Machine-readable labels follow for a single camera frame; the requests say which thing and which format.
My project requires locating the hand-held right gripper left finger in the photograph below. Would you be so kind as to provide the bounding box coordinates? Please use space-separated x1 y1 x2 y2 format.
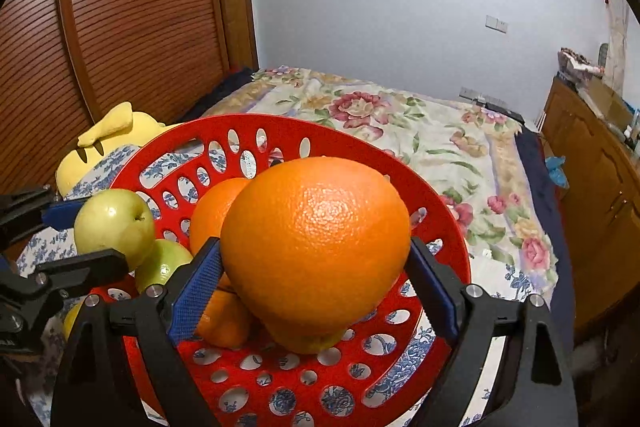
50 237 223 427

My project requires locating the bright green apple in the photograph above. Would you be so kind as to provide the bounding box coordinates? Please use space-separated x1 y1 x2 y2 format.
134 238 195 295

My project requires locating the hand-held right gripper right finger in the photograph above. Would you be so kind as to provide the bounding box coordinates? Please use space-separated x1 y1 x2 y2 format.
407 237 578 427

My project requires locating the pile of clothes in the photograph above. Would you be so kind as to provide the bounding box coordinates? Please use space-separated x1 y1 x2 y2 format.
559 48 603 82

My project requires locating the wooden side cabinet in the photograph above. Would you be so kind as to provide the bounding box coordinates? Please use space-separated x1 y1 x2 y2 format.
542 77 640 348

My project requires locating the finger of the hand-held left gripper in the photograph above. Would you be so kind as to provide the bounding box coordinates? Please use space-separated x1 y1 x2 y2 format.
0 187 87 235
35 248 130 303

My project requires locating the blue floral tablecloth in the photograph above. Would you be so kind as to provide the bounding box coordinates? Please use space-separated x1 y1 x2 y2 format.
15 142 506 427

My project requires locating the cream lace curtain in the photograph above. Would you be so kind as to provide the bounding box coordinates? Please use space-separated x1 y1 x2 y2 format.
602 0 633 80

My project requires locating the small mandarin orange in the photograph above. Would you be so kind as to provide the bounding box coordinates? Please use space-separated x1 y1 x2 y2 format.
195 289 253 349

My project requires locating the blue plastic bag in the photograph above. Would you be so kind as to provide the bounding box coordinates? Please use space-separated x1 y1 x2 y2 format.
545 154 571 188

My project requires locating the pink floral bed sheet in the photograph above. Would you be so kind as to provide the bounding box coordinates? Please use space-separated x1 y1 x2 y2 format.
200 66 561 303

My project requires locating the dark cloth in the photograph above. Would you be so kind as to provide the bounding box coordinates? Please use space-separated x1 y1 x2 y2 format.
187 67 257 120

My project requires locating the navy bed cover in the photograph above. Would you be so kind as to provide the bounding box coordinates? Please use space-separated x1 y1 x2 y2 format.
515 129 576 353

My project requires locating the cardboard box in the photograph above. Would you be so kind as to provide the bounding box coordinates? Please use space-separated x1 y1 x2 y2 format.
577 77 633 122

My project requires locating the large oblong orange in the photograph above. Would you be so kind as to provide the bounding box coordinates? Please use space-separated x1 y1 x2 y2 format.
220 156 412 355

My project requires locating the large round orange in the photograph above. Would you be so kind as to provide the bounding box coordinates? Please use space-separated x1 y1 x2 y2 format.
189 177 256 289

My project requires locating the pale green apple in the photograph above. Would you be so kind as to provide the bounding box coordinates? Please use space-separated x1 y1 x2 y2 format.
74 188 157 273

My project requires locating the red perforated plastic basket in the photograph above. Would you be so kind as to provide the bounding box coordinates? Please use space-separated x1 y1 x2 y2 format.
107 114 473 427

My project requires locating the yellow plush toy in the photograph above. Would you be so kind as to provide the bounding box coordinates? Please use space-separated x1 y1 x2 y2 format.
55 102 181 198

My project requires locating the yellow lemon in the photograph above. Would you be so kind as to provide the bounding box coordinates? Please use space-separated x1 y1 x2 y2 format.
62 299 88 340

